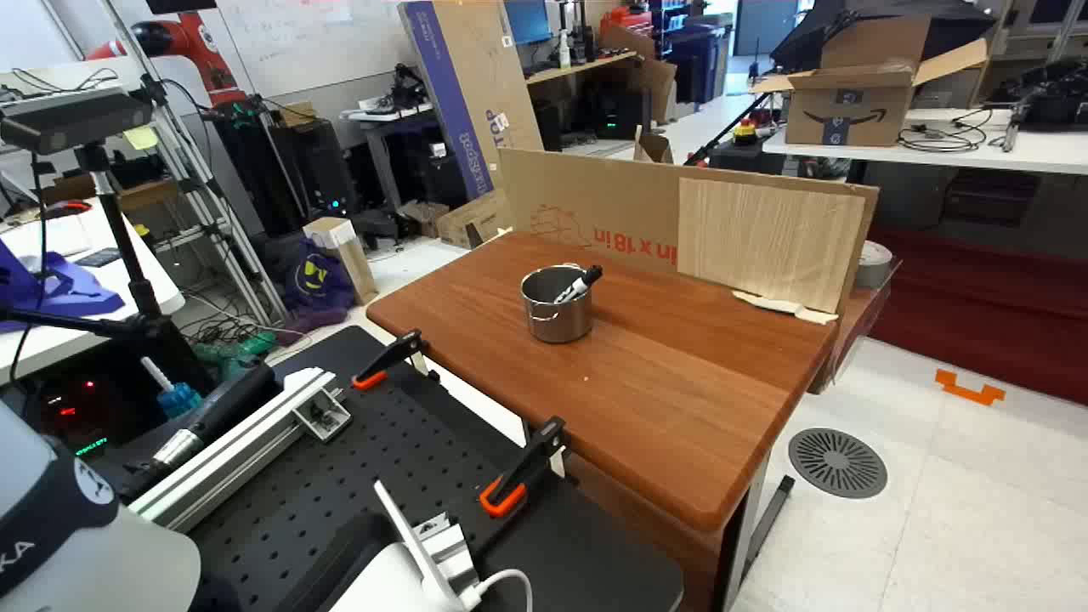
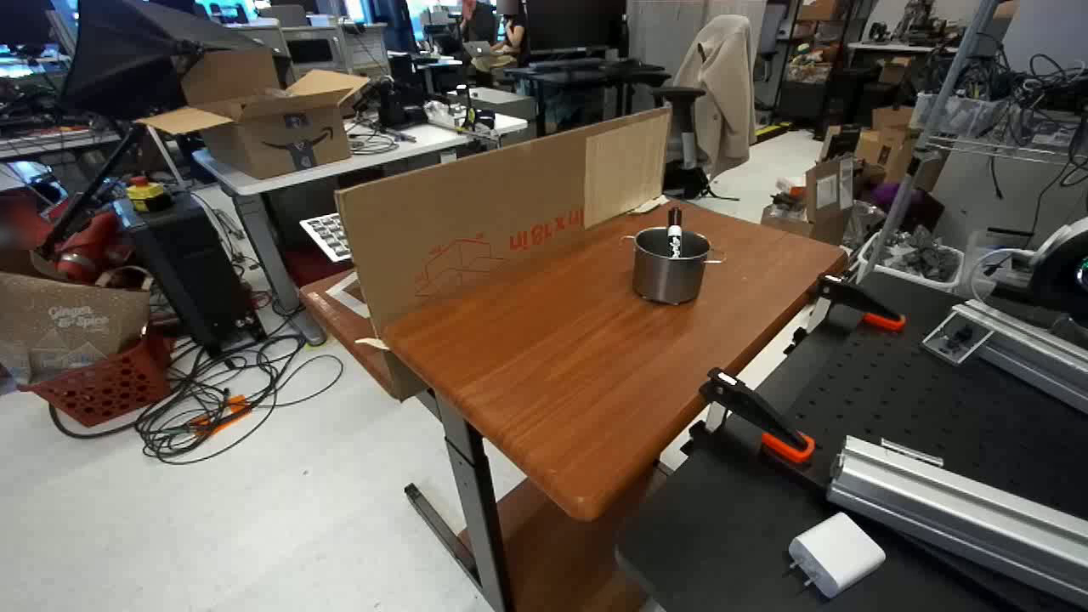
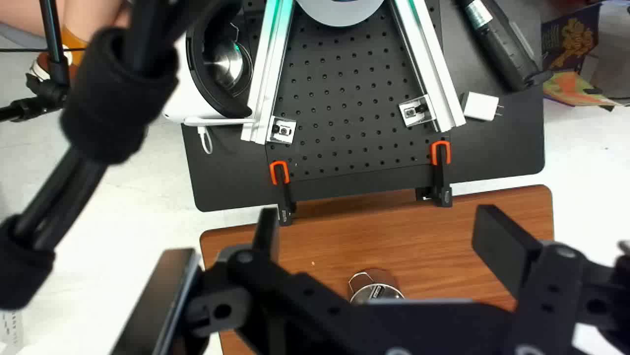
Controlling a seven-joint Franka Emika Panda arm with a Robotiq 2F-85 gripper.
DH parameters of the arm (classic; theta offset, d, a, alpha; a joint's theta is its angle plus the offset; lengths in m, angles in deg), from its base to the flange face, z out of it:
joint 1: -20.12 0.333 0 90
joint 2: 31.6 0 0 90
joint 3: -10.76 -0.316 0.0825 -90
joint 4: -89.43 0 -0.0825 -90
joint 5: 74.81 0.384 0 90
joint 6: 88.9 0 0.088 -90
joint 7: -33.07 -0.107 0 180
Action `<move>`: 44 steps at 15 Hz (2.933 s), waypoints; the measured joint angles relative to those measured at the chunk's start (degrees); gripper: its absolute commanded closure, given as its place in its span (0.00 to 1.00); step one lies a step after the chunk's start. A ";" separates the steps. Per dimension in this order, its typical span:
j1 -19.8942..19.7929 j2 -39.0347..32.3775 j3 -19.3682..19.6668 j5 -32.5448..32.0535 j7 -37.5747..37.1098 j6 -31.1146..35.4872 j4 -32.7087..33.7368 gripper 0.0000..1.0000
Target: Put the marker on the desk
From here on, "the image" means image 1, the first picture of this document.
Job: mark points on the white background table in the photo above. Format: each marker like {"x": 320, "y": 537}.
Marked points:
{"x": 961, "y": 140}

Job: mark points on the aluminium extrusion rail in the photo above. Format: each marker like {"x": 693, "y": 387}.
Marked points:
{"x": 311, "y": 406}

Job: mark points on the black orange clamp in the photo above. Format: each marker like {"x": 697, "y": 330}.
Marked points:
{"x": 393, "y": 355}
{"x": 513, "y": 489}

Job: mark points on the orange floor marker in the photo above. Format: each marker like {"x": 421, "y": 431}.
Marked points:
{"x": 966, "y": 392}

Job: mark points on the grey metal cup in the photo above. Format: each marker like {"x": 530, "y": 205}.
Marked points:
{"x": 547, "y": 321}

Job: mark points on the black camera tripod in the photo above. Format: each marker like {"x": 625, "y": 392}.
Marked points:
{"x": 84, "y": 122}

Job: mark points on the black perforated breadboard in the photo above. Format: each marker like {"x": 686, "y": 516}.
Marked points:
{"x": 304, "y": 528}

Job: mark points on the tall leaning cardboard box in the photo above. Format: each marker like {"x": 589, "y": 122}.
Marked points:
{"x": 473, "y": 83}

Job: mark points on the black and white marker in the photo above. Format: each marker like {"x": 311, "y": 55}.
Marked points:
{"x": 581, "y": 285}

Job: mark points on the blue handled tool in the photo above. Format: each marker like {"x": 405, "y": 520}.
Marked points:
{"x": 176, "y": 395}

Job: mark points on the black orange clamp front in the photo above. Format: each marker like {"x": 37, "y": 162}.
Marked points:
{"x": 513, "y": 489}

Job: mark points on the round floor drain grate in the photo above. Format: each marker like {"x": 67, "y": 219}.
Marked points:
{"x": 838, "y": 463}

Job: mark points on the purple cloth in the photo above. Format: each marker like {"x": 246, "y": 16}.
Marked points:
{"x": 59, "y": 293}

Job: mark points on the black orange clamp rear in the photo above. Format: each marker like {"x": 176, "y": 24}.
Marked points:
{"x": 393, "y": 355}

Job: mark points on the brown cardboard panel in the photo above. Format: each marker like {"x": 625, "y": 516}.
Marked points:
{"x": 777, "y": 244}

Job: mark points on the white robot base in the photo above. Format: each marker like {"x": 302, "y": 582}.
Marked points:
{"x": 74, "y": 545}

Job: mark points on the wooden desk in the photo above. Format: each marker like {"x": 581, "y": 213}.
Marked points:
{"x": 672, "y": 403}

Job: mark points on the open Amazon cardboard box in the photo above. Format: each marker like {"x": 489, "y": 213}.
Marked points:
{"x": 865, "y": 80}

